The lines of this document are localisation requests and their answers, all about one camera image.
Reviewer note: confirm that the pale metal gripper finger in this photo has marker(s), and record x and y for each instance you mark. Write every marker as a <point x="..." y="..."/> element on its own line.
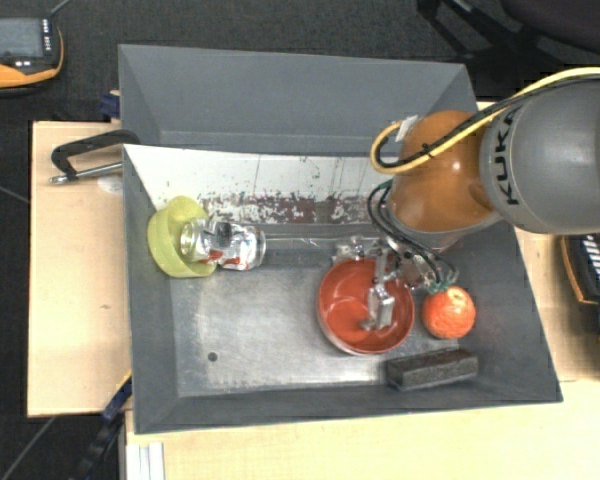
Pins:
<point x="371" y="313"/>
<point x="387" y="310"/>

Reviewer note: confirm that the red bowl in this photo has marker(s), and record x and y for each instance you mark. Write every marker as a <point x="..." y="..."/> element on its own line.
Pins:
<point x="341" y="313"/>

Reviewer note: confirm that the orange toy fruit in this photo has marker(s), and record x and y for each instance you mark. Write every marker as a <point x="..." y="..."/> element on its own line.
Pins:
<point x="447" y="314"/>

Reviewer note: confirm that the dark green flat block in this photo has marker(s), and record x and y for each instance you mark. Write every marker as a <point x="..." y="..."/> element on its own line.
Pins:
<point x="432" y="369"/>

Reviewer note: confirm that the grey metal bin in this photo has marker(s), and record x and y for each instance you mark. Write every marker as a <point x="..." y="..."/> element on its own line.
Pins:
<point x="260" y="328"/>

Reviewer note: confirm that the clear glass jar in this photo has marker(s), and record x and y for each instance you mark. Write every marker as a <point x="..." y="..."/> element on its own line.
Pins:
<point x="230" y="244"/>

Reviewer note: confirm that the yellow-green plastic cup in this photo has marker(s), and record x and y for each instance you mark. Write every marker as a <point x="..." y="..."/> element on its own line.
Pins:
<point x="167" y="240"/>

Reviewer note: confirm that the pale wood board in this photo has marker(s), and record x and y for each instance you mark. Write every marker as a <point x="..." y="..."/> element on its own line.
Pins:
<point x="75" y="268"/>

